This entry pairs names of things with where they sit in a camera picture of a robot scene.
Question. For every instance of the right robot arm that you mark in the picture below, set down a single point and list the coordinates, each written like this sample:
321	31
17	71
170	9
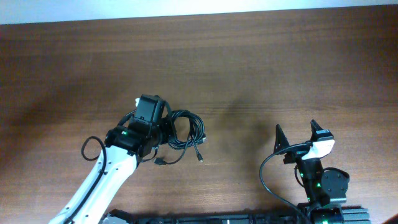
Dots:
325	188

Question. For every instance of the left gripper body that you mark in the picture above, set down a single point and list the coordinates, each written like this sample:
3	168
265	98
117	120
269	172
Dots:
167	130

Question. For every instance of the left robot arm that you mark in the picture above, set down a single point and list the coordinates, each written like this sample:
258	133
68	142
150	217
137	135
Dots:
122	150

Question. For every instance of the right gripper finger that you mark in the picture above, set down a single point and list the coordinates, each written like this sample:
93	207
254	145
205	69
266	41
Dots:
281	141
316	130

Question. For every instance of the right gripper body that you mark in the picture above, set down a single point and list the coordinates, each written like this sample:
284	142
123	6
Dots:
295	155

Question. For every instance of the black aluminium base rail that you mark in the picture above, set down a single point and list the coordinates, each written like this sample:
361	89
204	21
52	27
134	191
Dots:
353	215

